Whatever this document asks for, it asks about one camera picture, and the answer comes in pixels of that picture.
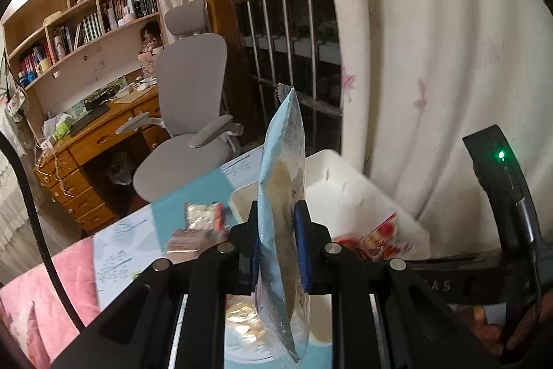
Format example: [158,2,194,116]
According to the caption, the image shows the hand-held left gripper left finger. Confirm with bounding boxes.
[52,200,260,369]

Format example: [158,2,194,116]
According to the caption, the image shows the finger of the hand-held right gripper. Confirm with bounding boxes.
[406,252,493,267]

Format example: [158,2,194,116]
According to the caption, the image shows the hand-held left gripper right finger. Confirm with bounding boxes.
[295,200,497,369]

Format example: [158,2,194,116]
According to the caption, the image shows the clear packet with pale snack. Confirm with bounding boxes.
[225,295,277,357]

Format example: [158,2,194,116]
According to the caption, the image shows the clear packet with dark snack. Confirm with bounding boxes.
[164,228,229,264]

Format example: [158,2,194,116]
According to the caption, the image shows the light blue transparent snack packet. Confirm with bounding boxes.
[251,83,311,363]

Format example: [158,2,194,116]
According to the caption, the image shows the white plastic bin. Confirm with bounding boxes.
[227,149,432,266]

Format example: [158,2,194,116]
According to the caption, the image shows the person's right hand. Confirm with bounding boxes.
[453,300,545,357]

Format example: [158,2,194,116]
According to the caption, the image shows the white snack packet red edges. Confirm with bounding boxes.
[184,201,225,231]

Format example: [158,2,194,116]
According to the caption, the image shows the red and white snack packet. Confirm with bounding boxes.
[335,212,418,262]

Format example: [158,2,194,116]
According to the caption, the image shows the teal striped placemat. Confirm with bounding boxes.
[151,168,260,253]

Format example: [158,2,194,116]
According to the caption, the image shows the pale printed tablecloth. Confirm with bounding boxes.
[93,144,264,309]

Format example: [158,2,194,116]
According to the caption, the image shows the grey bag under desk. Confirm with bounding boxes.
[106,152,132,185]

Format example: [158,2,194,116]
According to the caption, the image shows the white floral curtain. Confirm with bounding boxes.
[317,0,553,257]

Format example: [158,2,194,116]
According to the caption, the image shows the wooden desk with drawers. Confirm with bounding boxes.
[34,86,171,233]

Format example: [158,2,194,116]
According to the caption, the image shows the grey office chair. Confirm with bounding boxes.
[116,0,245,203]

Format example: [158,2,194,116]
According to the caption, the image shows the pink blanket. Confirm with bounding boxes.
[0,239,102,369]

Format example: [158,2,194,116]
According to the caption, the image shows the black laptop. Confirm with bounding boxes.
[69,104,112,136]

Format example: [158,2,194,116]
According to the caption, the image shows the pink patterned box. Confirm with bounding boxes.
[138,49,159,80]

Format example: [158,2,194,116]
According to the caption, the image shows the white plastic bag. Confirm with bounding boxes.
[43,114,72,140]

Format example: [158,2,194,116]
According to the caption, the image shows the brown haired doll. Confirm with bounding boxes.
[140,22,164,54]

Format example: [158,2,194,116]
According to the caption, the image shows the white lace cloth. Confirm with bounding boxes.
[0,105,44,249]

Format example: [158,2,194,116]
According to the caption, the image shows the wooden bookshelf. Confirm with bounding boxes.
[0,0,167,110]

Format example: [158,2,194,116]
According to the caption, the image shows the patterned hanging bag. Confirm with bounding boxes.
[0,88,31,123]

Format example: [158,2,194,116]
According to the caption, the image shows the row of dark books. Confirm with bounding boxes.
[101,0,158,28]

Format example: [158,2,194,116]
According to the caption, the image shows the row of pale books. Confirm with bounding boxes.
[54,12,104,54]

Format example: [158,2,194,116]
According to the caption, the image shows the row of red blue books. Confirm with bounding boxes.
[19,45,53,84]

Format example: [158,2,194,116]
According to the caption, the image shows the white charging cable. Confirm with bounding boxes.
[35,136,74,197]

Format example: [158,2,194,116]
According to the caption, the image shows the thick black cable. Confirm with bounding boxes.
[0,131,87,335]

